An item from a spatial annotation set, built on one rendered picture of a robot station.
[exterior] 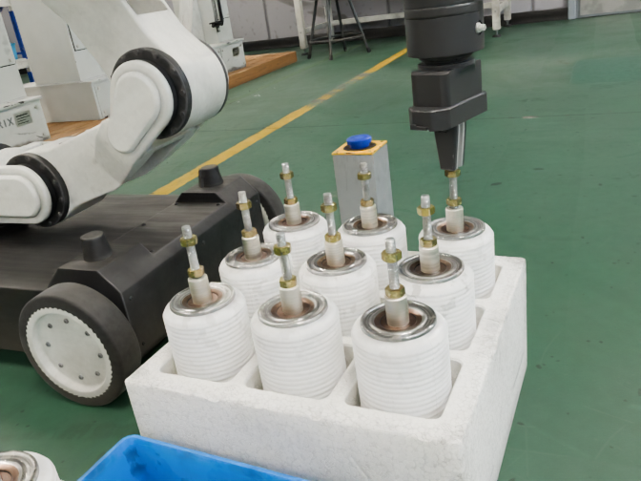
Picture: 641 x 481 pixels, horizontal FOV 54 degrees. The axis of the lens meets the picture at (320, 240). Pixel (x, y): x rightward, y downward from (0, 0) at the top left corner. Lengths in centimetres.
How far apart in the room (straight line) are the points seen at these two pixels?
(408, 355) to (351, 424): 9
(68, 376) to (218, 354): 43
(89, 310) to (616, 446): 73
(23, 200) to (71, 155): 13
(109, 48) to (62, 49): 227
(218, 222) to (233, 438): 58
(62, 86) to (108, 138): 232
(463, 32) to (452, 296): 29
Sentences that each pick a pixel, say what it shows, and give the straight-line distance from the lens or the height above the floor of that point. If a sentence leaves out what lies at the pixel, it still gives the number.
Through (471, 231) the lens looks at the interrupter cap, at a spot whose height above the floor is 25.
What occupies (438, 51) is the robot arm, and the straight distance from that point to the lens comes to 73.
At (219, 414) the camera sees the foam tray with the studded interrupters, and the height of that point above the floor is 16.
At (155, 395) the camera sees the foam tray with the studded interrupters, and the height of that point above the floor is 17.
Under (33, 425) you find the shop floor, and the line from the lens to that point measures 111.
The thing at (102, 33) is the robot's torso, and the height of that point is 54.
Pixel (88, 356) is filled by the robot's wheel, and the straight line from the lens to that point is 104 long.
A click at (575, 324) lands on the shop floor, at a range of 111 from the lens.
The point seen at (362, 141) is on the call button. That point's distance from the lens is 101.
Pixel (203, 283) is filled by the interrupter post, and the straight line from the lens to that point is 72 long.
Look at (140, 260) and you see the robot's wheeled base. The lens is 106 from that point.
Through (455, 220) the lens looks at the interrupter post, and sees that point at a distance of 82.
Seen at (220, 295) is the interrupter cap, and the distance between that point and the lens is 74.
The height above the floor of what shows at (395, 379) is 22.
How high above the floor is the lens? 57
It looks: 22 degrees down
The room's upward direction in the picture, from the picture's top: 8 degrees counter-clockwise
